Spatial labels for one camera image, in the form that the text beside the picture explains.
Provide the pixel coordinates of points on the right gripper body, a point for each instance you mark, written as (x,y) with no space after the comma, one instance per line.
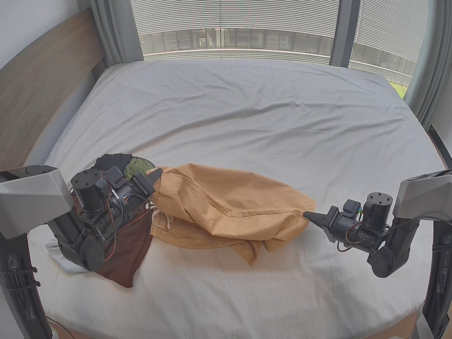
(340,226)

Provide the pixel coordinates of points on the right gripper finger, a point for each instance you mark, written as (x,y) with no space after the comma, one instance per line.
(319,219)

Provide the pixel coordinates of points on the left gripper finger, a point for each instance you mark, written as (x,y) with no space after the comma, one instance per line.
(154,177)

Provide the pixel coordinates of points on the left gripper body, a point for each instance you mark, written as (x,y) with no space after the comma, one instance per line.
(130,196)

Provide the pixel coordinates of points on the tan shorts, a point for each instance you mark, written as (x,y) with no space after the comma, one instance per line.
(229,196)

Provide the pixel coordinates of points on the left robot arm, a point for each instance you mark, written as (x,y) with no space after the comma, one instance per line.
(31,196)

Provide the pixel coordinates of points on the bed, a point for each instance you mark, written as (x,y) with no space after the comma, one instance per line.
(247,118)

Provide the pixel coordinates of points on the green garment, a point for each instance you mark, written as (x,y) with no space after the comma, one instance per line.
(136,166)

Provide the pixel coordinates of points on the black garment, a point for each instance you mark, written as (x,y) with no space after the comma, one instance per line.
(109,161)

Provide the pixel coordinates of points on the brown garment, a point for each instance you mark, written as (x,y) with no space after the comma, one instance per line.
(127,245)

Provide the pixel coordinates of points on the pale grey garment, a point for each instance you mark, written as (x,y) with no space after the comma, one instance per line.
(53,249)

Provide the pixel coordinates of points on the grey-green curtain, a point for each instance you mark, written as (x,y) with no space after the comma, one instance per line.
(438,65)
(113,19)

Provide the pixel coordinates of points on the window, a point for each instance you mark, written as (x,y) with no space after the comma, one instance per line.
(344,30)

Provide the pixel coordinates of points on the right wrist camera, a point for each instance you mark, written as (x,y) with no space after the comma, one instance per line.
(351,207)

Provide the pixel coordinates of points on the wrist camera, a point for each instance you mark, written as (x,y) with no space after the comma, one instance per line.
(114,176)
(351,207)

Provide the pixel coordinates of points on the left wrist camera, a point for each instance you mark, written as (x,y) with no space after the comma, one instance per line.
(114,176)

